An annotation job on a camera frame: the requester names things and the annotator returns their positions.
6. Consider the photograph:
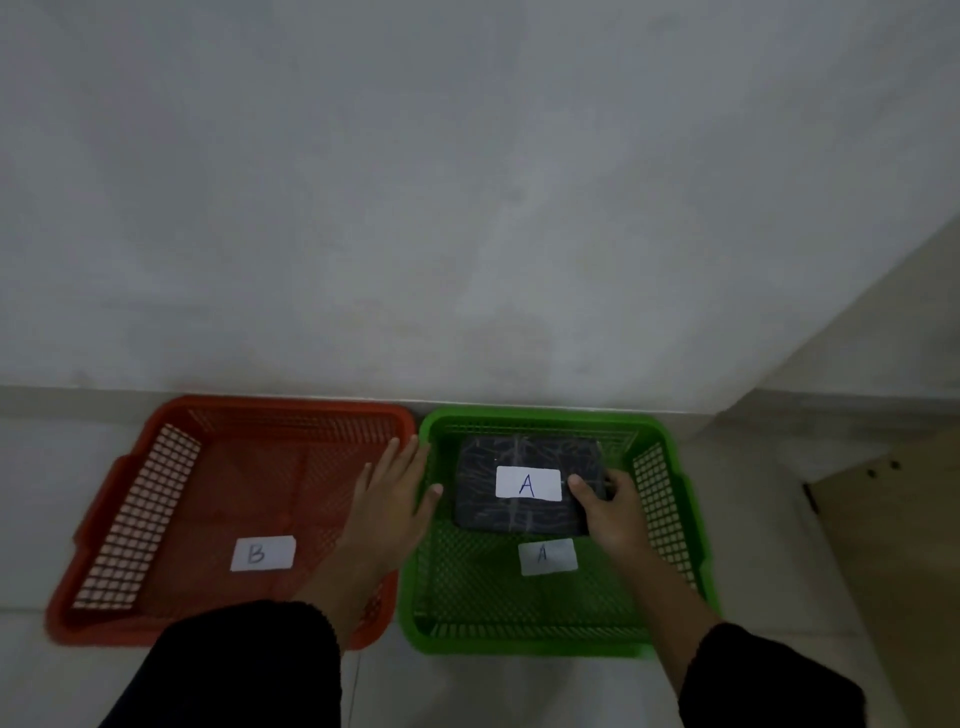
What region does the person's left hand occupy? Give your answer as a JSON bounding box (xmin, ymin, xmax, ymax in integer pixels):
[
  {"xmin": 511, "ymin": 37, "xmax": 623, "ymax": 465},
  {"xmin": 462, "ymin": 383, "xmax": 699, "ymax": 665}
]
[{"xmin": 339, "ymin": 435, "xmax": 445, "ymax": 580}]

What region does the person's right hand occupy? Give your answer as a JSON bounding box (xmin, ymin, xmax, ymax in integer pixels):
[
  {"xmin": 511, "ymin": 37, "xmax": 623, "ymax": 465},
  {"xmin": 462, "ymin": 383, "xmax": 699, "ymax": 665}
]
[{"xmin": 567, "ymin": 468, "xmax": 652, "ymax": 565}]

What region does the black packet with white label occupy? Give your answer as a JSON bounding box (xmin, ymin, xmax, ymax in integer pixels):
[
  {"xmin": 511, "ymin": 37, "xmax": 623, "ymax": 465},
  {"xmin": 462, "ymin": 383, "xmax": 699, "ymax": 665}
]
[{"xmin": 454, "ymin": 434, "xmax": 610, "ymax": 537}]

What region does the person's left forearm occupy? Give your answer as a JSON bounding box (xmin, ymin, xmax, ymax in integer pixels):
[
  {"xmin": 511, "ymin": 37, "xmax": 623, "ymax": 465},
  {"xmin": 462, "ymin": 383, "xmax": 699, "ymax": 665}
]
[{"xmin": 101, "ymin": 558, "xmax": 402, "ymax": 728}]

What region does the person's right forearm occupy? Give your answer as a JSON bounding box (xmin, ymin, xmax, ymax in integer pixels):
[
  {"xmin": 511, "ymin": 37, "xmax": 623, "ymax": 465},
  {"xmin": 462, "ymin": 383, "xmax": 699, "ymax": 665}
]
[{"xmin": 611, "ymin": 551, "xmax": 869, "ymax": 728}]

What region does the white paper label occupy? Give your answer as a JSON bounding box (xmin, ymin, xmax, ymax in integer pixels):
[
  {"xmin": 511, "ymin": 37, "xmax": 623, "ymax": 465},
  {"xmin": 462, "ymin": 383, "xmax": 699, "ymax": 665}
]
[
  {"xmin": 518, "ymin": 539, "xmax": 580, "ymax": 578},
  {"xmin": 229, "ymin": 536, "xmax": 298, "ymax": 573}
]

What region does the green plastic mesh basket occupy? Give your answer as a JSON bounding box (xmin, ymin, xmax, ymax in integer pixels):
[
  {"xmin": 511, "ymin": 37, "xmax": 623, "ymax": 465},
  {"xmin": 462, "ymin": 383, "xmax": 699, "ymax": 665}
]
[{"xmin": 397, "ymin": 405, "xmax": 721, "ymax": 660}]

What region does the red plastic mesh basket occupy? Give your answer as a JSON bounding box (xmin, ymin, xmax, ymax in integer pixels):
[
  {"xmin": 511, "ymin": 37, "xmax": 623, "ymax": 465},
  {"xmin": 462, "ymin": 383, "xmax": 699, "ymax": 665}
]
[{"xmin": 45, "ymin": 396, "xmax": 418, "ymax": 651}]

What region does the brown wooden board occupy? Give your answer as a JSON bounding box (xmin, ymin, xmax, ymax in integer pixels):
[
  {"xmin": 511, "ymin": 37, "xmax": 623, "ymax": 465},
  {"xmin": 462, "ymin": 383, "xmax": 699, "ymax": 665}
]
[{"xmin": 804, "ymin": 427, "xmax": 960, "ymax": 728}]

